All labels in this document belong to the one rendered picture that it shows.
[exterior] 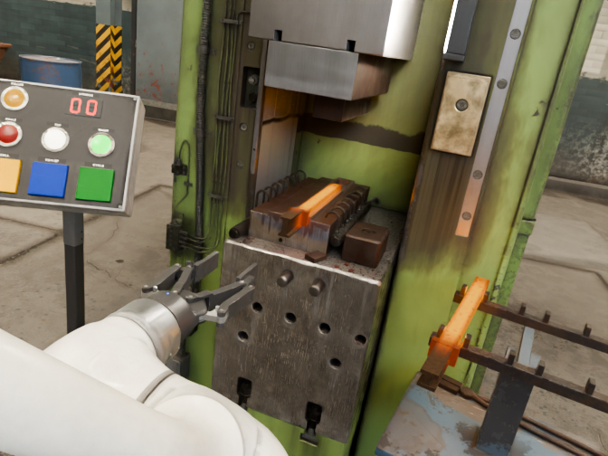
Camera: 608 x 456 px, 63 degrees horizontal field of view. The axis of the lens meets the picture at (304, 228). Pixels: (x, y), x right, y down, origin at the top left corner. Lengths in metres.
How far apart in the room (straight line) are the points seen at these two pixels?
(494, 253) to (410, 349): 0.34
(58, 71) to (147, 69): 2.65
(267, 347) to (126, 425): 0.90
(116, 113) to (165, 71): 6.71
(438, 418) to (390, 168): 0.76
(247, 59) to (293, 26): 0.24
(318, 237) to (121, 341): 0.66
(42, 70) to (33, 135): 4.37
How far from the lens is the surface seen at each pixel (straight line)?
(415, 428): 1.11
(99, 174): 1.21
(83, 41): 8.59
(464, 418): 1.19
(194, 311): 0.69
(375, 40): 1.05
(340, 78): 1.07
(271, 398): 1.32
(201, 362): 1.64
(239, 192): 1.35
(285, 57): 1.10
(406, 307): 1.31
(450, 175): 1.19
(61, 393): 0.34
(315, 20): 1.09
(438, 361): 0.81
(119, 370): 0.54
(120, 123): 1.24
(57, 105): 1.29
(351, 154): 1.57
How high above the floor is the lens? 1.36
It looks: 20 degrees down
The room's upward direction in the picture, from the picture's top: 8 degrees clockwise
